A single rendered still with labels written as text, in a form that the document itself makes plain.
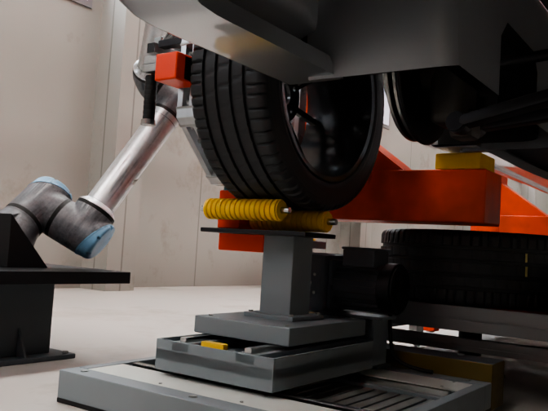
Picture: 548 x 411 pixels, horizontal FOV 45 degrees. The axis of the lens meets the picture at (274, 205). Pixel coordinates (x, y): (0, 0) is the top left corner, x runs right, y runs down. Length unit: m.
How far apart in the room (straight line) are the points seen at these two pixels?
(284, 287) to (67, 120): 3.93
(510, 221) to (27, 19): 3.67
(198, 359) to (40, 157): 3.86
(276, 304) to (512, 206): 2.42
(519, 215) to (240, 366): 2.67
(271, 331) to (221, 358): 0.14
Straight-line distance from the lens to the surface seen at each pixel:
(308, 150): 2.08
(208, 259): 6.67
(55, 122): 5.46
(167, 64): 1.73
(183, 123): 1.79
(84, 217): 2.39
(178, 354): 1.70
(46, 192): 2.45
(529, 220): 3.98
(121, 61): 5.57
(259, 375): 1.55
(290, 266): 1.79
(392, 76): 1.53
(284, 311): 1.80
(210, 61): 1.68
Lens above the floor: 0.41
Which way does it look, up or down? 4 degrees up
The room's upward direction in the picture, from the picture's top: 4 degrees clockwise
